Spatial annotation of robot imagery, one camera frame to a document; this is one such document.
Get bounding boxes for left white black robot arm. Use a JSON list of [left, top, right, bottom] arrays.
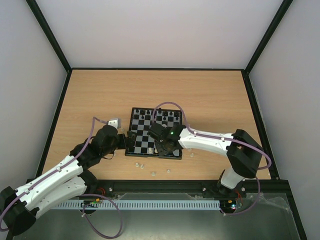
[[0, 125, 137, 236]]

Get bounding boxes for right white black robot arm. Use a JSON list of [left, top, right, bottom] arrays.
[[147, 123, 272, 196]]

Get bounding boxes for black and silver chessboard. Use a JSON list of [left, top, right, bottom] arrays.
[[124, 106, 183, 160]]

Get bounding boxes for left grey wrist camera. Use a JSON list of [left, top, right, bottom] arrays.
[[107, 118, 122, 129]]

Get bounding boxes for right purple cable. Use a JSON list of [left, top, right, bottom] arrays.
[[152, 101, 273, 216]]

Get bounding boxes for purple cable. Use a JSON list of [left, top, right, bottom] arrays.
[[0, 116, 123, 238], [152, 101, 273, 216]]

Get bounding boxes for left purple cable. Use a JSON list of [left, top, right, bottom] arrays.
[[0, 116, 123, 238]]

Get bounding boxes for white slotted cable duct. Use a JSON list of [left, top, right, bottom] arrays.
[[54, 199, 221, 211]]

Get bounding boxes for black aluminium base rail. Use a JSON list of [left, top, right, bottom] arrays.
[[24, 178, 291, 201]]

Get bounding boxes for black enclosure frame post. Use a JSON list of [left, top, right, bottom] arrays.
[[26, 0, 72, 73]]

